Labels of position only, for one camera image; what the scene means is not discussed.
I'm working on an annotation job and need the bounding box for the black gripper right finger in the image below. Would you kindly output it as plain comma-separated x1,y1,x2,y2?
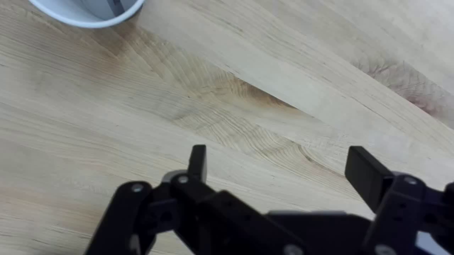
345,146,454,255

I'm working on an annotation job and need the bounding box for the brown paper coffee cup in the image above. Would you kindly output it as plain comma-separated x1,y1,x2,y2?
27,0,146,29

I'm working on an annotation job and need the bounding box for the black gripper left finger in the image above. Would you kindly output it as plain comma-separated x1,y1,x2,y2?
83,144,309,255

